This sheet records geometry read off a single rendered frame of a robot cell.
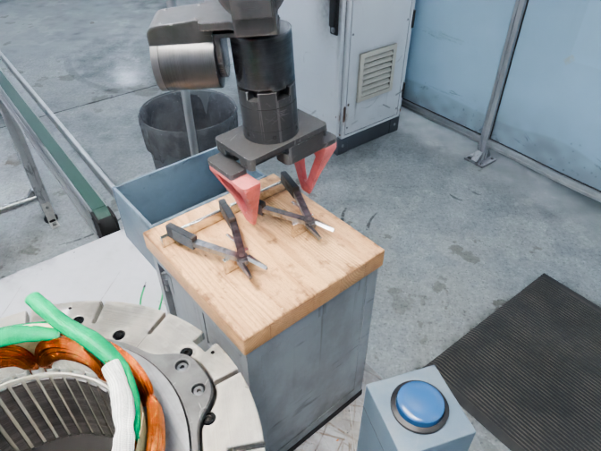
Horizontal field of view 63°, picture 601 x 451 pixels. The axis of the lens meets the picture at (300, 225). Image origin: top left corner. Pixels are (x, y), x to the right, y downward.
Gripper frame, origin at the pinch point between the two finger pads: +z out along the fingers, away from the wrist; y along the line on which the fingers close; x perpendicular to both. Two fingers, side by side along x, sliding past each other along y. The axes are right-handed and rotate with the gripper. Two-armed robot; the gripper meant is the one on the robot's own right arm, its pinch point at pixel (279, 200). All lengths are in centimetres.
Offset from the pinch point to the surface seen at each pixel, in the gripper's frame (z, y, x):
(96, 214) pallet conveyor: 31, 8, -59
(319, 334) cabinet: 10.1, 4.4, 11.3
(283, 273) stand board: 2.3, 5.7, 7.7
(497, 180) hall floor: 117, -180, -62
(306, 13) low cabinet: 42, -138, -158
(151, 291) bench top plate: 29.4, 10.5, -27.7
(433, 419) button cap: 5.0, 5.8, 27.2
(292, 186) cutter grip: -0.5, -2.4, -0.5
